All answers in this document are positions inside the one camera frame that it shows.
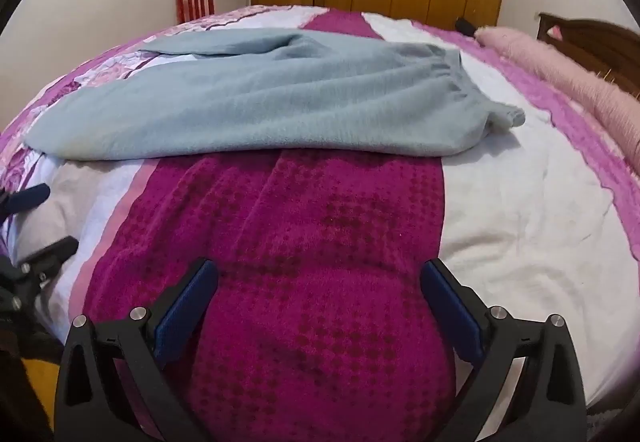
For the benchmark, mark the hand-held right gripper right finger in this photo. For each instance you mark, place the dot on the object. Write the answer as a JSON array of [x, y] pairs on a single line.
[[452, 312]]

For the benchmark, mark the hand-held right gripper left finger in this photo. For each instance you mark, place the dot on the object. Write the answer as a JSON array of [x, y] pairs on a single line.
[[185, 312]]

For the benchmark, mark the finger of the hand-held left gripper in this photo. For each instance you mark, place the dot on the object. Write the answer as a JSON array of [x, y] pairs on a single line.
[[50, 254], [30, 198]]

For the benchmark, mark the grey-blue fleece pants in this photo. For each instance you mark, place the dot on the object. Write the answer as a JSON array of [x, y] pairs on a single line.
[[275, 97]]

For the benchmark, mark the magenta and white bed blanket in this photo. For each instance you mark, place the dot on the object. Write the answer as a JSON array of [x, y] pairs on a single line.
[[310, 247]]

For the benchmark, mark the red wooden chair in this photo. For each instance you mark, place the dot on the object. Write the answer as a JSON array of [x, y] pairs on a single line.
[[195, 2]]

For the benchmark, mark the pink fluffy rolled blanket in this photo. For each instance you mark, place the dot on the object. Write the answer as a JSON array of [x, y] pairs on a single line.
[[575, 72]]

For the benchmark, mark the small black object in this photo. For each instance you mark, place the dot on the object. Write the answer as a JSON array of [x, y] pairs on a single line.
[[464, 25]]

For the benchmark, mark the dark wooden headboard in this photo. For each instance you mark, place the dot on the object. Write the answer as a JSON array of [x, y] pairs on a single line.
[[600, 39]]

